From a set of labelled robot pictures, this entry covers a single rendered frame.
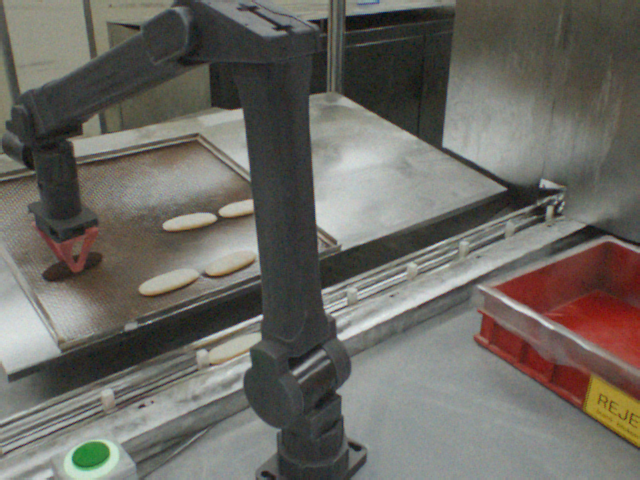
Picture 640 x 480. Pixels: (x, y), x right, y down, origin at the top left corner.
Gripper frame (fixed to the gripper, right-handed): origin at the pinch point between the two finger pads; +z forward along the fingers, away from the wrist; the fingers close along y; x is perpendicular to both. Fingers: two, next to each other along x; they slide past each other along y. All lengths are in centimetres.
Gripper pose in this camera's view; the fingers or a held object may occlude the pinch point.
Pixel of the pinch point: (70, 261)
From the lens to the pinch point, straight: 110.1
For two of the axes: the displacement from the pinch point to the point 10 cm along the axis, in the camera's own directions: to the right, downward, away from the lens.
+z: -0.5, 8.5, 5.2
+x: -7.0, 3.4, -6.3
